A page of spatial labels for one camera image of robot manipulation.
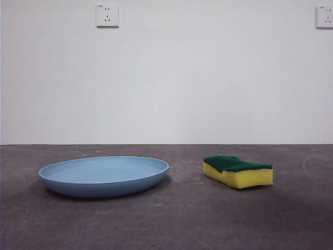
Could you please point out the blue round plate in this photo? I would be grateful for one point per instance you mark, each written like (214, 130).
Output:
(104, 182)

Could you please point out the yellow sponge with green pad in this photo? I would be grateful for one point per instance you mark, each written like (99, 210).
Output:
(244, 178)

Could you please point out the white wall socket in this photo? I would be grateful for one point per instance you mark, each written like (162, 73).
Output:
(107, 15)
(325, 17)

